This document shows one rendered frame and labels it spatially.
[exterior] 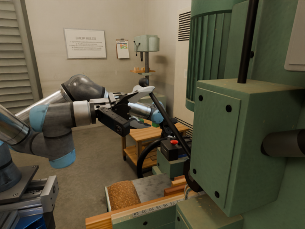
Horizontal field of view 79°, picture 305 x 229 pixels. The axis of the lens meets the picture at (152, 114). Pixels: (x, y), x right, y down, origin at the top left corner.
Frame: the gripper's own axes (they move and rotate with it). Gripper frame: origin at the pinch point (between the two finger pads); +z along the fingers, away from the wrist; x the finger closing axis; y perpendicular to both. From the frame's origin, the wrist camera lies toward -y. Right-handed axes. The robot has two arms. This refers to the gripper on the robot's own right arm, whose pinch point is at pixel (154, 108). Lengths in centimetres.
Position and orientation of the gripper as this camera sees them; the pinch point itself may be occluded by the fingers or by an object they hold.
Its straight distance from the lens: 60.8
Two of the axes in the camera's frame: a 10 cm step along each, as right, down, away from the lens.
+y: -3.4, -5.4, 7.7
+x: -0.8, 8.3, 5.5
